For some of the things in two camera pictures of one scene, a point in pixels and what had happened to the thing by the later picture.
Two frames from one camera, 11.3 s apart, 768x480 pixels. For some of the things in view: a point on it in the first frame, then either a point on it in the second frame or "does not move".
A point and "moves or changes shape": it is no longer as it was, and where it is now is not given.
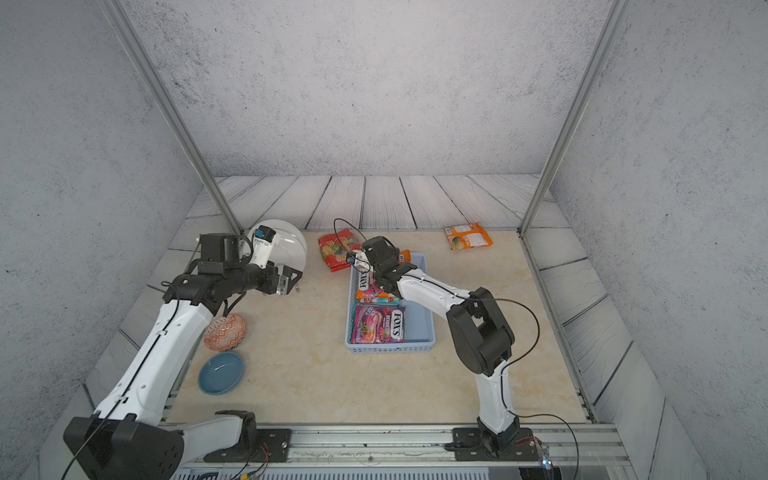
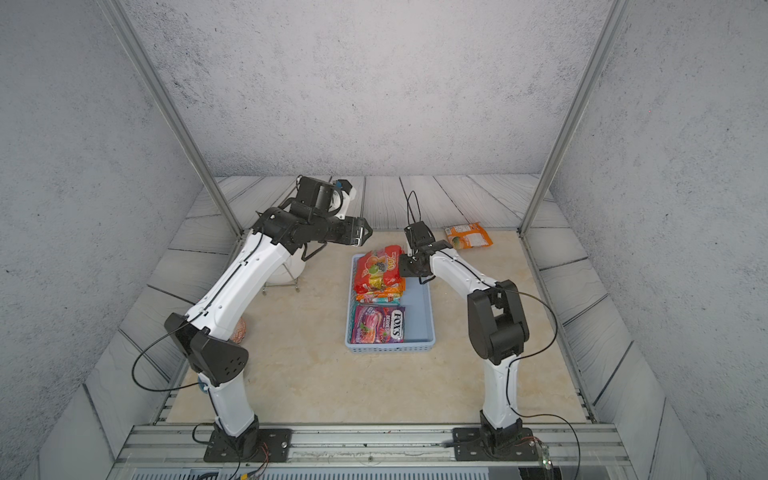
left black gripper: x=284 y=285 → x=358 y=237
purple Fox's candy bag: x=378 y=324 does not move
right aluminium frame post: x=618 y=13 does not move
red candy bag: x=334 y=248 moves or changes shape
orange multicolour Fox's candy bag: x=370 y=293 does not move
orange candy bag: x=468 y=235 does not move
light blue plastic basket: x=420 y=321 does not move
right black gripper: x=395 y=252 → x=403 y=267
